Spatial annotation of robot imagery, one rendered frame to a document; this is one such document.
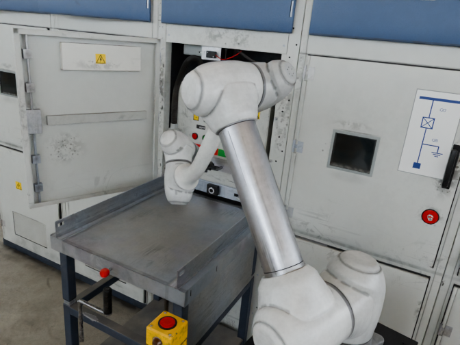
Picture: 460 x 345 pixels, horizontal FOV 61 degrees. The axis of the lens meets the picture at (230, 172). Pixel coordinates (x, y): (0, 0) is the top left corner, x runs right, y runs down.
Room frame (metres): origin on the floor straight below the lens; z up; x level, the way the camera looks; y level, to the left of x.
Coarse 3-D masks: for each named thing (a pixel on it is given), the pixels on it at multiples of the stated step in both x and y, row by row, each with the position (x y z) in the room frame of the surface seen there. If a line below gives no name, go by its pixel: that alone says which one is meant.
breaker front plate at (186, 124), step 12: (180, 96) 1.91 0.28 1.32; (180, 108) 1.91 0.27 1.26; (180, 120) 1.91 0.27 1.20; (192, 120) 1.88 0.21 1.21; (264, 120) 1.71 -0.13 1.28; (192, 132) 1.87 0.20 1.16; (204, 132) 1.85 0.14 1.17; (264, 132) 1.71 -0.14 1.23; (264, 144) 1.70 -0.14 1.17; (216, 156) 1.81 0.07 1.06; (228, 168) 1.78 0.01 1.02; (216, 180) 1.81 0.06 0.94; (228, 180) 1.78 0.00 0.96
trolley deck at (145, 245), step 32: (128, 224) 1.44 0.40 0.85; (160, 224) 1.47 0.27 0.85; (192, 224) 1.49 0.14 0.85; (224, 224) 1.52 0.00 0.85; (96, 256) 1.19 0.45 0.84; (128, 256) 1.20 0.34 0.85; (160, 256) 1.22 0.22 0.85; (192, 256) 1.24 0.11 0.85; (224, 256) 1.25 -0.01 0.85; (160, 288) 1.06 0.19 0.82; (192, 288) 1.06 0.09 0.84
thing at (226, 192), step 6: (204, 180) 1.83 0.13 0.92; (198, 186) 1.84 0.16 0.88; (204, 186) 1.82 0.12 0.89; (222, 186) 1.78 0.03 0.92; (228, 186) 1.77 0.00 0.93; (222, 192) 1.78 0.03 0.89; (228, 192) 1.76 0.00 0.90; (234, 192) 1.75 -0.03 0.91; (228, 198) 1.76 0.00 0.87; (234, 198) 1.75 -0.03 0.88
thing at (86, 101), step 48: (48, 48) 1.61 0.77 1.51; (96, 48) 1.71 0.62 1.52; (144, 48) 1.89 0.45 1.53; (48, 96) 1.61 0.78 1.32; (96, 96) 1.74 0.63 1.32; (144, 96) 1.89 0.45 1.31; (48, 144) 1.60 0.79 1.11; (96, 144) 1.73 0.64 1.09; (144, 144) 1.90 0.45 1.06; (48, 192) 1.59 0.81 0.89; (96, 192) 1.70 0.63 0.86
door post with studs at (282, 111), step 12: (300, 0) 1.62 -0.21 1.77; (300, 12) 1.62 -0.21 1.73; (300, 24) 1.62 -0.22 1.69; (300, 36) 1.62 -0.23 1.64; (288, 48) 1.63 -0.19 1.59; (288, 60) 1.63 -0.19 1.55; (288, 96) 1.62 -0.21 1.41; (276, 108) 1.65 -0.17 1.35; (288, 108) 1.62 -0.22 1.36; (276, 120) 1.64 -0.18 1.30; (288, 120) 1.62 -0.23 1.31; (276, 132) 1.64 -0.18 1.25; (276, 144) 1.63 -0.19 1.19; (276, 156) 1.63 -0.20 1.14; (276, 168) 1.63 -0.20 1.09; (276, 180) 1.62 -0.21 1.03
